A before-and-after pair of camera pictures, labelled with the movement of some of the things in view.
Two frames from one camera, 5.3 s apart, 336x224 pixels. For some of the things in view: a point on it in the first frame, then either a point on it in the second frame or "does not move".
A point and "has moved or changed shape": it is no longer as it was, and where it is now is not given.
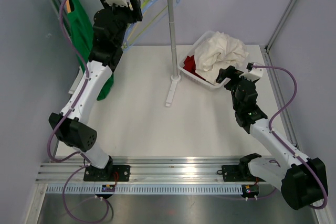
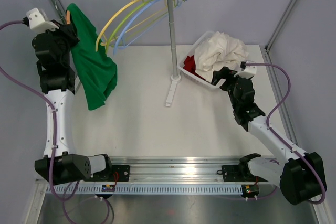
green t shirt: x=80 y=26 has moved or changed shape
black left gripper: x=135 y=5 → x=66 y=30
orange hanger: x=67 y=2 → x=68 y=17
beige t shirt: x=217 y=53 does not move
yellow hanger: x=140 y=15 has moved or changed shape
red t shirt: x=189 y=64 does not move
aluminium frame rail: x=178 y=170 does not move
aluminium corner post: x=288 y=10 does not move
